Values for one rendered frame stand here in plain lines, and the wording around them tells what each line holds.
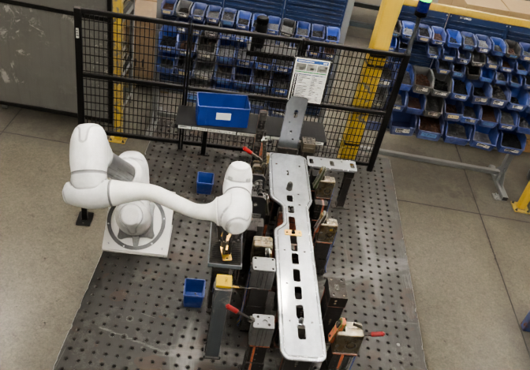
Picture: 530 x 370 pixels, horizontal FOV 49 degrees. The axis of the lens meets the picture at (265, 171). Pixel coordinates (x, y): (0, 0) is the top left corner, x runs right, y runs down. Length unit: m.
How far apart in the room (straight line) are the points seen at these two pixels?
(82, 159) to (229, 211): 0.60
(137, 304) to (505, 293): 2.74
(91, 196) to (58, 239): 1.93
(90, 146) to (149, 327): 0.91
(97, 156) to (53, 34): 2.61
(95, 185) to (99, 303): 0.77
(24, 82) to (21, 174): 0.80
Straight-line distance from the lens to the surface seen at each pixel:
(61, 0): 4.62
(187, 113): 3.49
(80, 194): 2.23
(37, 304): 3.76
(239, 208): 1.99
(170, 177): 3.51
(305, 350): 2.36
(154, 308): 2.79
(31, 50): 4.89
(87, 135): 2.26
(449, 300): 4.28
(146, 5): 5.69
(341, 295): 2.55
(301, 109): 3.25
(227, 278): 2.31
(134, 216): 2.74
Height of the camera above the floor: 2.86
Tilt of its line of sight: 36 degrees down
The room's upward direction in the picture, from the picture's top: 11 degrees clockwise
